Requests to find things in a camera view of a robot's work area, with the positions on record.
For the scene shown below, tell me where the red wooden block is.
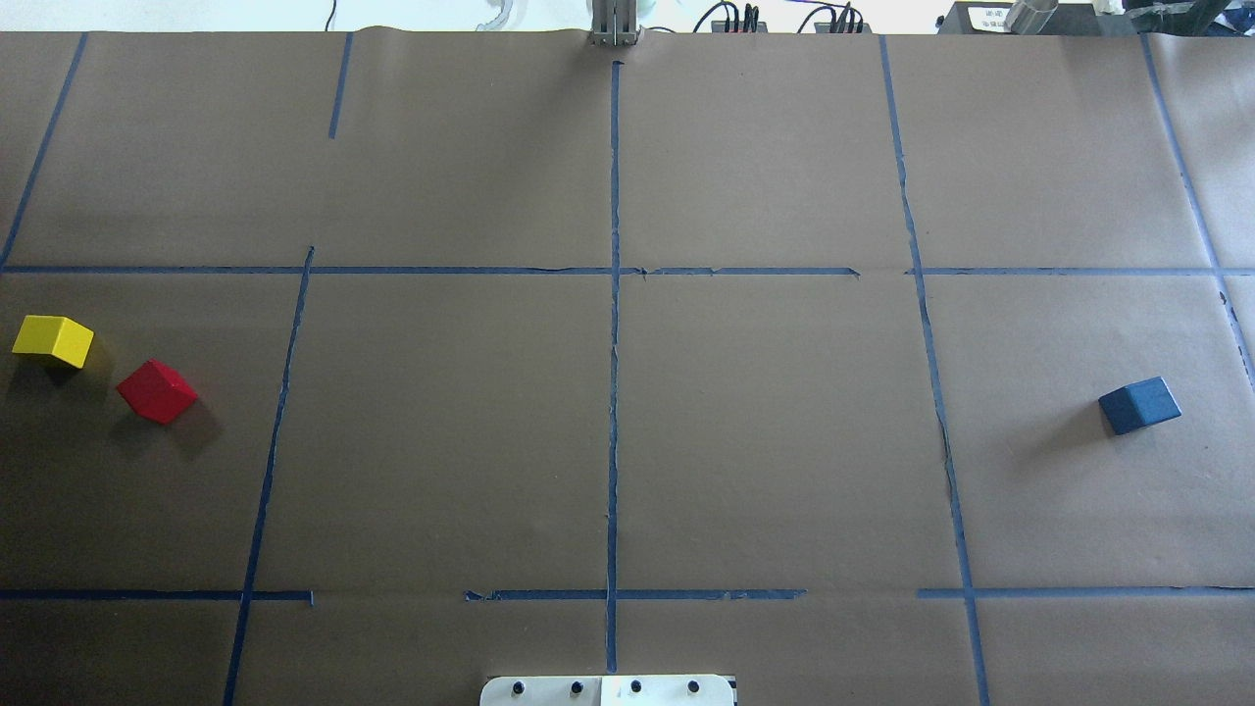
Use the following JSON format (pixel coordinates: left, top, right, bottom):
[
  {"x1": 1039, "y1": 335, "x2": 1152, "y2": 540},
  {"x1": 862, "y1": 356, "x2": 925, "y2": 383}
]
[{"x1": 115, "y1": 359, "x2": 200, "y2": 426}]

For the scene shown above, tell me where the blue wooden block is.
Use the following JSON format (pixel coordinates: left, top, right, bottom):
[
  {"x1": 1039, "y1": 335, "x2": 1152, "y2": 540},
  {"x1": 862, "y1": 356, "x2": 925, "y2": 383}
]
[{"x1": 1098, "y1": 377, "x2": 1182, "y2": 436}]

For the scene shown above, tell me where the yellow wooden block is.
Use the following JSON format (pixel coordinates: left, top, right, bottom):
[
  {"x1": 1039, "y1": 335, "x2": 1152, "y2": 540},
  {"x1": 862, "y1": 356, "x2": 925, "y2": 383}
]
[{"x1": 13, "y1": 316, "x2": 95, "y2": 370}]

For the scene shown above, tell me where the black box under cylinder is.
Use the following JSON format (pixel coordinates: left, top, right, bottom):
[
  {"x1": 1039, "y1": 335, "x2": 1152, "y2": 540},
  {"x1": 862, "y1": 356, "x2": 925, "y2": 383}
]
[{"x1": 936, "y1": 1, "x2": 1104, "y2": 36}]

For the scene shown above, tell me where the metal cylinder weight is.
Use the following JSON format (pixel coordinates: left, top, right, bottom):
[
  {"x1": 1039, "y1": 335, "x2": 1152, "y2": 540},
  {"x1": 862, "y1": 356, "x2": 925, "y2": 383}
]
[{"x1": 1003, "y1": 0, "x2": 1060, "y2": 36}]

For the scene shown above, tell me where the aluminium frame post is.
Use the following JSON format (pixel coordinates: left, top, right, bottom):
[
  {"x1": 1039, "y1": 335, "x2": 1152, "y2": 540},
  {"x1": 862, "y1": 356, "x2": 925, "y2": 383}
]
[{"x1": 589, "y1": 0, "x2": 640, "y2": 46}]

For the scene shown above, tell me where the white pedestal column with base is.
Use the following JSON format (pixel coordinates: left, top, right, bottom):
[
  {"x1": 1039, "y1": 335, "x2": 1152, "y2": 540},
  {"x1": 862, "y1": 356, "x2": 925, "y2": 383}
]
[{"x1": 478, "y1": 673, "x2": 738, "y2": 705}]

